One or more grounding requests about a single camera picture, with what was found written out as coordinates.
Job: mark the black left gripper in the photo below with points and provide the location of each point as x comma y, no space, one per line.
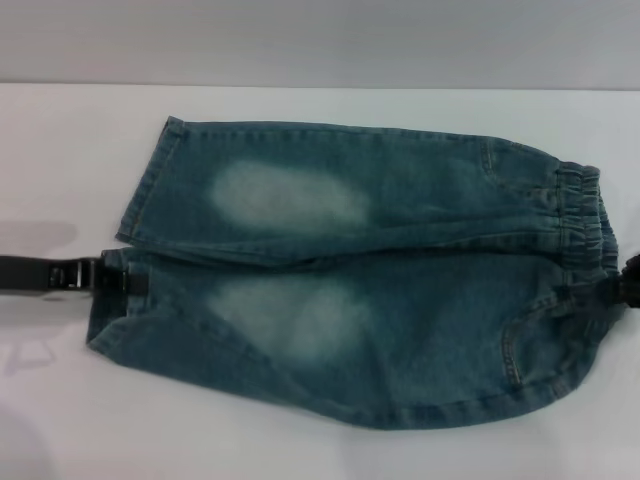
35,275

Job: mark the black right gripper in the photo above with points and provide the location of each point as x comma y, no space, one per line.
631,282

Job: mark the blue denim shorts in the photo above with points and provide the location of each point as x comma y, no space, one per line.
380,320

